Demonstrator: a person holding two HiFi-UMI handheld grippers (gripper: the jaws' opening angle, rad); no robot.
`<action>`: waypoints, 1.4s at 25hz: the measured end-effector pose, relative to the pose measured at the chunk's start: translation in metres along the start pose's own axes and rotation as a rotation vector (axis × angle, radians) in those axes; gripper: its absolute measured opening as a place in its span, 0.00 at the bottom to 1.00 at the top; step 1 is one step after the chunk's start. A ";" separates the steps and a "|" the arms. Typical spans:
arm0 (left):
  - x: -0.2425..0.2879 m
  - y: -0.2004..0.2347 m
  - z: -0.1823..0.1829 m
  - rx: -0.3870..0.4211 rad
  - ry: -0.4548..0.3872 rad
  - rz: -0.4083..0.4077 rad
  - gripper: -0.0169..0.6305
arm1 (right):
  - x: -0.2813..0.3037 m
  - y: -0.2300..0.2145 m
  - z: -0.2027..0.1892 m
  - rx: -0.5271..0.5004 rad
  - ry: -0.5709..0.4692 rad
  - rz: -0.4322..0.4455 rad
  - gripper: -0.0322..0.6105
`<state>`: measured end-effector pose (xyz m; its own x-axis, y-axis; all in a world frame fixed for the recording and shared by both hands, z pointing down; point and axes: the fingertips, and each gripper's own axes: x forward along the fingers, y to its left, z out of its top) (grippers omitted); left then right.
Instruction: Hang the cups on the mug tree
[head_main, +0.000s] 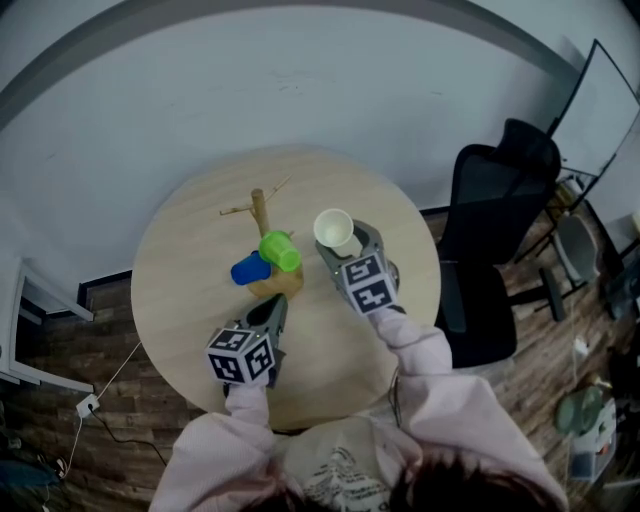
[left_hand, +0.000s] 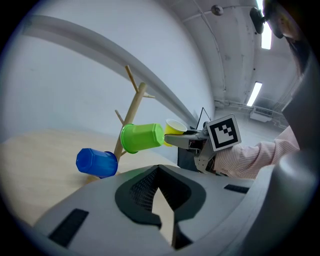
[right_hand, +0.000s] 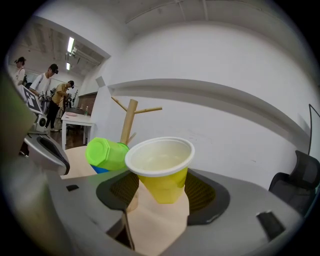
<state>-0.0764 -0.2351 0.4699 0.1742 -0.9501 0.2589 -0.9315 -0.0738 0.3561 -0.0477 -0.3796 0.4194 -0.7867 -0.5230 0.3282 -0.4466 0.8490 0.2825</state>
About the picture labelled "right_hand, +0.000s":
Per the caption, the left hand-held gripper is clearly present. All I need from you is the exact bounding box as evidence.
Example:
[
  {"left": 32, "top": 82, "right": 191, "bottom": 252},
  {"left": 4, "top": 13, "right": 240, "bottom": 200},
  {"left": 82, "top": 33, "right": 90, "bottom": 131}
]
[{"left": 21, "top": 84, "right": 71, "bottom": 176}]

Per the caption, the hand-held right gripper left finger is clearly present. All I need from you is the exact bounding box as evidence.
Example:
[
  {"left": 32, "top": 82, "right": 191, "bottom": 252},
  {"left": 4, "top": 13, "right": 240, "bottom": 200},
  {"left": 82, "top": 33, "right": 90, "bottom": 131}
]
[{"left": 47, "top": 169, "right": 140, "bottom": 256}]

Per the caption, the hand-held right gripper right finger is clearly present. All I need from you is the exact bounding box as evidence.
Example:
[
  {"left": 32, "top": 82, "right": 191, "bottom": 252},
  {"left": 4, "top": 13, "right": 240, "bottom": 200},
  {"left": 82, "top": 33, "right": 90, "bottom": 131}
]
[{"left": 159, "top": 167, "right": 305, "bottom": 256}]

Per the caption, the blue plastic cup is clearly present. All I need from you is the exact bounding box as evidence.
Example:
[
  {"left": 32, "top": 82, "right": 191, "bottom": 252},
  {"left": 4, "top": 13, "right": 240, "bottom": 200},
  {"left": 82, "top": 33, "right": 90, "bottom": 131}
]
[{"left": 90, "top": 164, "right": 110, "bottom": 175}]

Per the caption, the green plastic cup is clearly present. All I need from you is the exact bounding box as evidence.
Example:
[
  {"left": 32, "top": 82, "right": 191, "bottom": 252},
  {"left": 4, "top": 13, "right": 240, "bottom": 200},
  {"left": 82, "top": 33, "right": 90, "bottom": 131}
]
[{"left": 85, "top": 136, "right": 131, "bottom": 172}]

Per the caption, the yellow plastic cup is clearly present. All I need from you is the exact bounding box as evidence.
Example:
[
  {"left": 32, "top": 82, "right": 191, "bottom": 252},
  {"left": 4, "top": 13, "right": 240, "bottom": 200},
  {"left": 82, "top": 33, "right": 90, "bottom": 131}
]
[{"left": 124, "top": 136, "right": 196, "bottom": 205}]

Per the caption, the wooden cup tree stand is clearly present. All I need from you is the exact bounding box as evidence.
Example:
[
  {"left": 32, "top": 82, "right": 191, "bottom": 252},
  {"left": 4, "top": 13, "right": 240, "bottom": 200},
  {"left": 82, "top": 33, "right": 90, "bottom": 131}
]
[{"left": 110, "top": 95, "right": 163, "bottom": 214}]

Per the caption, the white table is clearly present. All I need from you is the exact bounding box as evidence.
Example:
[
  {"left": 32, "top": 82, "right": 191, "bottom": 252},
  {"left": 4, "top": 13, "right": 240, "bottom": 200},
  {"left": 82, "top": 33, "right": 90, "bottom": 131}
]
[{"left": 60, "top": 111, "right": 97, "bottom": 151}]

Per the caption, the black mesh office chair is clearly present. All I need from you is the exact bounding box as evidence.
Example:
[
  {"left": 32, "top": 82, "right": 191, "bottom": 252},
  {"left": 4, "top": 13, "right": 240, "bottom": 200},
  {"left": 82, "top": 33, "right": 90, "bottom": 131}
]
[{"left": 268, "top": 149, "right": 320, "bottom": 217}]

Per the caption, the whiteboard on black stand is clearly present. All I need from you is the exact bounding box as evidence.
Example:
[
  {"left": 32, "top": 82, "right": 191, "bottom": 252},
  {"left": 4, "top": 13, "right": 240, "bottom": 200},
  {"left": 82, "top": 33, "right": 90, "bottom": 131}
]
[{"left": 308, "top": 103, "right": 320, "bottom": 158}]

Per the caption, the white ceiling conduit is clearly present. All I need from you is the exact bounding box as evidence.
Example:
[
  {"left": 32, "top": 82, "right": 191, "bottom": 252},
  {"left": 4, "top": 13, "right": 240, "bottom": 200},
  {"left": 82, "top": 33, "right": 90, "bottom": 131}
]
[{"left": 124, "top": 0, "right": 263, "bottom": 25}]

